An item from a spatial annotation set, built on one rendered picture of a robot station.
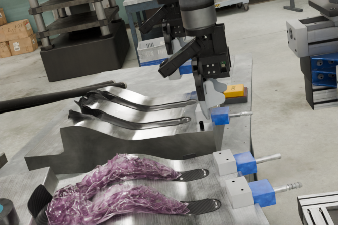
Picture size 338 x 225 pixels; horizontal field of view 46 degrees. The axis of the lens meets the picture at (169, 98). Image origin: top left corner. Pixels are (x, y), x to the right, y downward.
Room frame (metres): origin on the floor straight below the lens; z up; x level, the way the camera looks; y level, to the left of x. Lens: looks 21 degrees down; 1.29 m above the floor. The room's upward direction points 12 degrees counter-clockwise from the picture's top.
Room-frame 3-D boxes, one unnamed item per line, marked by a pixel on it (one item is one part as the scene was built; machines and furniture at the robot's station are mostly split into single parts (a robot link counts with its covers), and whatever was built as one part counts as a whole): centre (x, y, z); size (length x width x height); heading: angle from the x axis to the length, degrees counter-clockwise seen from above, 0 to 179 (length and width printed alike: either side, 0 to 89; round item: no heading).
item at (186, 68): (1.18, -0.08, 0.93); 0.13 x 0.05 x 0.05; 74
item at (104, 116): (0.99, 0.11, 0.92); 0.35 x 0.16 x 0.09; 74
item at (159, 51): (4.21, -0.09, 0.28); 0.61 x 0.41 x 0.15; 86
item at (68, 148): (1.00, 0.12, 0.87); 0.50 x 0.26 x 0.14; 74
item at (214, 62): (0.87, -0.11, 1.05); 0.09 x 0.08 x 0.12; 74
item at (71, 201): (0.64, 0.14, 0.90); 0.26 x 0.18 x 0.08; 91
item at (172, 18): (1.19, -0.07, 1.09); 0.09 x 0.08 x 0.12; 74
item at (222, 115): (0.87, -0.12, 0.89); 0.13 x 0.05 x 0.05; 74
